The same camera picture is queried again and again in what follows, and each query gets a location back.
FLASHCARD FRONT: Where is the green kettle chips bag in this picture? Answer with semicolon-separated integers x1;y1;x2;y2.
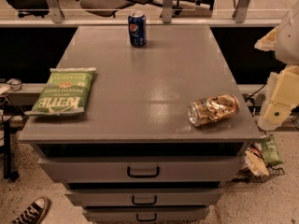
25;67;96;116

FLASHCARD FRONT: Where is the grey drawer cabinet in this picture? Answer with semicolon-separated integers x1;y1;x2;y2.
18;24;263;224

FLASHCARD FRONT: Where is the bottom grey drawer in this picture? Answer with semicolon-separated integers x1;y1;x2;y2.
82;206;209;222

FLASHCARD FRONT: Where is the grey drawer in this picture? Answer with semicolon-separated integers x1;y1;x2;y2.
38;156;241;183
82;206;209;222
65;189;223;207

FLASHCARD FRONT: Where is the black cable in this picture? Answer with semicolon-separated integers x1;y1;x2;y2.
245;66;285;117

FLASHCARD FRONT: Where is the black canvas sneaker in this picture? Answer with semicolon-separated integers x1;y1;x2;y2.
9;196;50;224

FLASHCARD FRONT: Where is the grey office chair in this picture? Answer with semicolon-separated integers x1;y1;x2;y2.
80;0;135;17

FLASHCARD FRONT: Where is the blue pepsi can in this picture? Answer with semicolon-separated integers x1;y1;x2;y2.
128;11;147;47

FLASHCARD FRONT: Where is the crushed orange soda can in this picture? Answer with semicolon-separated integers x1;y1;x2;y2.
187;94;239;127

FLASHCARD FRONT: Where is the green snack bag in basket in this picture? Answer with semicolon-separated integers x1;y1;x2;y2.
261;134;283;166

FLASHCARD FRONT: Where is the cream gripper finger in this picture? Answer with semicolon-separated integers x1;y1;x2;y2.
254;27;278;51
257;64;299;131

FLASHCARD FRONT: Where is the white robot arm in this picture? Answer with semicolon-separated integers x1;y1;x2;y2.
254;2;299;131

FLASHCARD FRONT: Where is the black side stand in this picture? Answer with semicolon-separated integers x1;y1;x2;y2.
0;77;29;182

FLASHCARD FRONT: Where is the top grey drawer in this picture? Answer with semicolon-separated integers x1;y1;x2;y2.
38;156;241;183

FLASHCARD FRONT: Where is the wire basket with snacks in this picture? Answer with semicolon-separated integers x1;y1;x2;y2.
233;139;285;184

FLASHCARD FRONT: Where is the middle grey drawer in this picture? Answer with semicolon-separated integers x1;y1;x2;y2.
65;189;223;207

